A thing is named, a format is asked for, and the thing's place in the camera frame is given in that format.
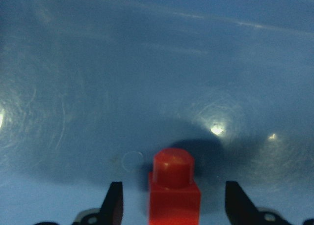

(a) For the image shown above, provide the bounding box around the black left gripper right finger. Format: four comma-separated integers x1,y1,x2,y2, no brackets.
225,181,267,225

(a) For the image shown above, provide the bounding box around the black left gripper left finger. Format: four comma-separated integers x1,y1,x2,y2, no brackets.
99,182,124,225

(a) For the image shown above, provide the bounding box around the red block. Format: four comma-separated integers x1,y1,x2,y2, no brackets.
148,148,201,225

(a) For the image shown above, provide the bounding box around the blue plastic tray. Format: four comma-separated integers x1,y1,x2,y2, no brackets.
0,0,314,225

